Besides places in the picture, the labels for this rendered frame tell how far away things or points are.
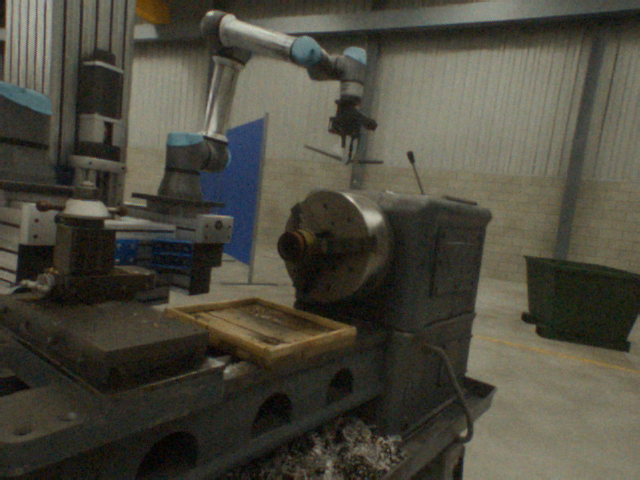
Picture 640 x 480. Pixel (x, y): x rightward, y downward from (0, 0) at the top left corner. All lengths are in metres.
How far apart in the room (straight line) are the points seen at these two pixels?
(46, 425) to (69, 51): 1.19
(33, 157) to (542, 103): 10.77
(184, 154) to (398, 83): 10.59
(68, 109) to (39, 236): 0.52
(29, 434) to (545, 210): 10.78
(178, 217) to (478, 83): 10.50
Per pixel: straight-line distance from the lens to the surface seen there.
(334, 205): 1.20
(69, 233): 0.88
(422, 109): 11.69
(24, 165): 1.31
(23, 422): 0.66
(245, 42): 1.57
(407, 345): 1.31
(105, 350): 0.66
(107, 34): 1.69
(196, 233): 1.48
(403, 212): 1.26
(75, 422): 0.65
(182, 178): 1.59
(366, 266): 1.14
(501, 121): 11.35
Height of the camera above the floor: 1.19
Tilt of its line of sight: 4 degrees down
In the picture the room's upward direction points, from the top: 7 degrees clockwise
